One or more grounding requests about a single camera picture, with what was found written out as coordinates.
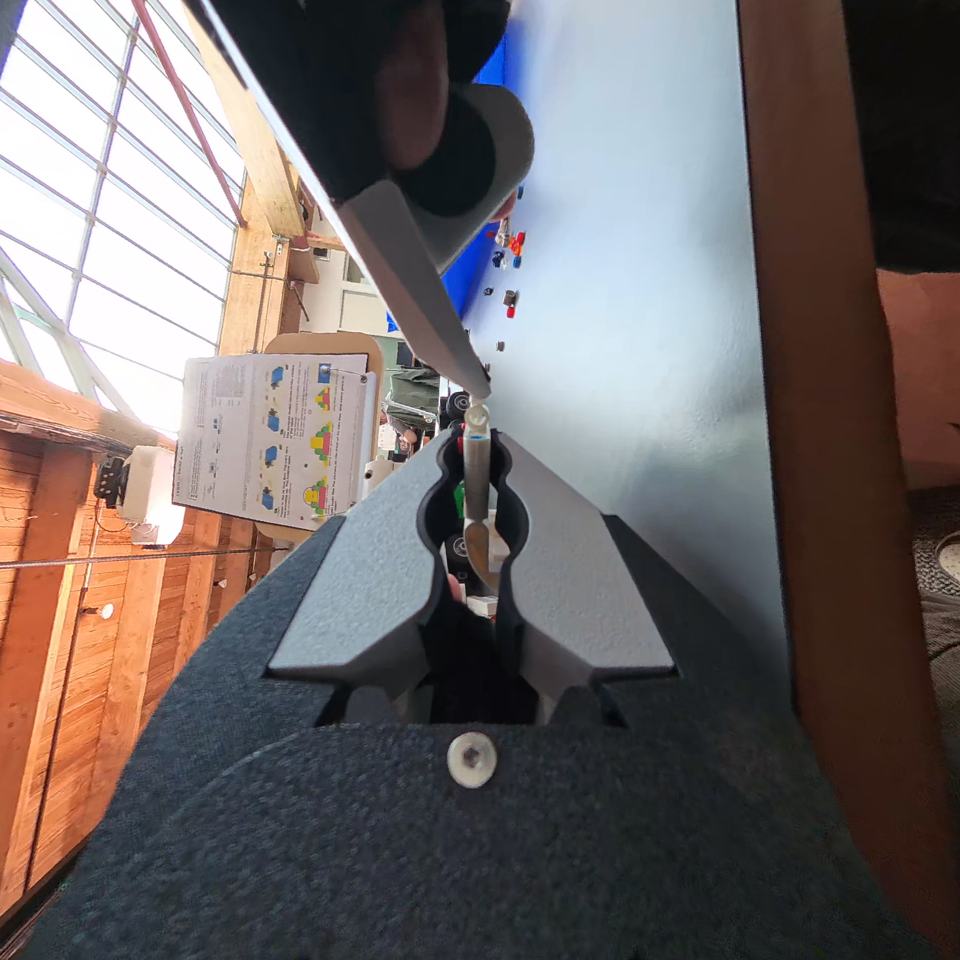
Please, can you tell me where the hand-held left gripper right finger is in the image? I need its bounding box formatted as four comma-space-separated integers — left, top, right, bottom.
491, 433, 676, 699

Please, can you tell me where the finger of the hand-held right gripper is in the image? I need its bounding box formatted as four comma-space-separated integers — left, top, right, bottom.
339, 180, 492, 399

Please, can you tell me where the instruction sheet on wooden board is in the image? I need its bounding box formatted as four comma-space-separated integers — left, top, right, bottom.
253, 332, 387, 543

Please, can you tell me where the white lego beam with pins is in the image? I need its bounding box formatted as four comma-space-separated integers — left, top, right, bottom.
459, 403, 500, 595

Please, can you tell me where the white wall box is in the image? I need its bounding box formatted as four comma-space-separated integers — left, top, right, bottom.
97, 444, 186, 546

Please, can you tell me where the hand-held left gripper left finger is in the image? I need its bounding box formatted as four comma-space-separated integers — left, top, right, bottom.
268, 429, 460, 699

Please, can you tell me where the person's right hand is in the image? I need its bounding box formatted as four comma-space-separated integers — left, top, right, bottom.
378, 15, 451, 172

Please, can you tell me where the printed instruction sheet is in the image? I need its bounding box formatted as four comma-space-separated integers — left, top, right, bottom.
172, 352, 380, 534

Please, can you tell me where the white and green lego truck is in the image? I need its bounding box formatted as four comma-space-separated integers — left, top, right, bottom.
438, 390, 515, 624

